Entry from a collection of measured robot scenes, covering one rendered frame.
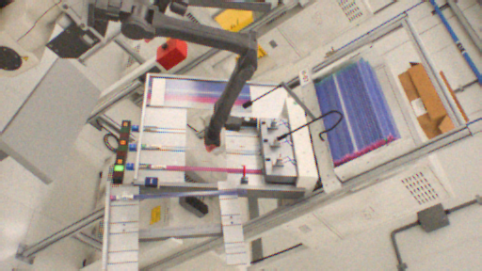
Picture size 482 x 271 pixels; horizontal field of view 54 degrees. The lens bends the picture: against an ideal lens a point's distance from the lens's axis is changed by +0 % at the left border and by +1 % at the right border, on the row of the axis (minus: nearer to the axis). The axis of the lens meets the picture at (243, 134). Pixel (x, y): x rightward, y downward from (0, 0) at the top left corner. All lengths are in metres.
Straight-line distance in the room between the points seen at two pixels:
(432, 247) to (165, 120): 1.97
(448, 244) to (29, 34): 2.68
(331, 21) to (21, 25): 2.07
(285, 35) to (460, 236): 1.70
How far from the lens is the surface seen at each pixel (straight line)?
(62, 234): 2.24
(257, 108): 2.33
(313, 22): 3.22
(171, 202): 2.27
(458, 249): 3.33
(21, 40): 1.77
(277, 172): 1.99
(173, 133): 2.16
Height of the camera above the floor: 1.90
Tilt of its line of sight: 23 degrees down
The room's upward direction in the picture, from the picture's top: 62 degrees clockwise
